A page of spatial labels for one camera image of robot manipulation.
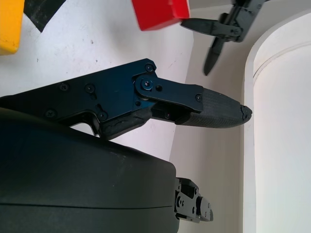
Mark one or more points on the red cube block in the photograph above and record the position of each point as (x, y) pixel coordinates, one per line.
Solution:
(158, 13)

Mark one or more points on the black tape strip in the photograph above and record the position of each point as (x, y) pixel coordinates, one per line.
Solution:
(41, 12)

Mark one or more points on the white rounded pillar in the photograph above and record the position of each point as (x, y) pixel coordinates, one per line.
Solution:
(281, 121)

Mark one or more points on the yellow cube block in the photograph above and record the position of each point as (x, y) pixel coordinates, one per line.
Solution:
(9, 24)

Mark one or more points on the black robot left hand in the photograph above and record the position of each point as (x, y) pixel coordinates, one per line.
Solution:
(226, 26)

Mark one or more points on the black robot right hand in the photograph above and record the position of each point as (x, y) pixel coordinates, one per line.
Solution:
(85, 182)

